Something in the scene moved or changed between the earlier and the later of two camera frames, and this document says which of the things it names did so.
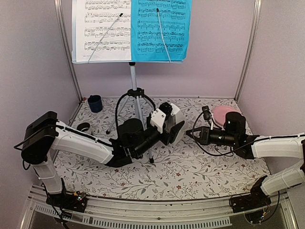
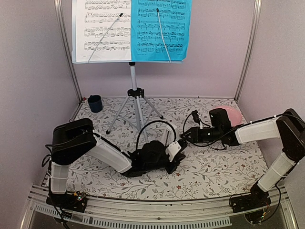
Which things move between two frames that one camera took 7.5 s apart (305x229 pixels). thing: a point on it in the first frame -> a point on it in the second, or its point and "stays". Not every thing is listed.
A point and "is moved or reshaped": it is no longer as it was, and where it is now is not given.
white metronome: (174, 119) is moved or reshaped
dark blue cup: (95, 101) stays
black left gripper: (168, 139) -> (176, 162)
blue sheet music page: (147, 44) stays
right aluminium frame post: (257, 14) stays
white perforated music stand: (133, 93) stays
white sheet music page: (103, 30) stays
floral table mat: (203, 161) stays
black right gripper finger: (197, 139) -> (187, 139)
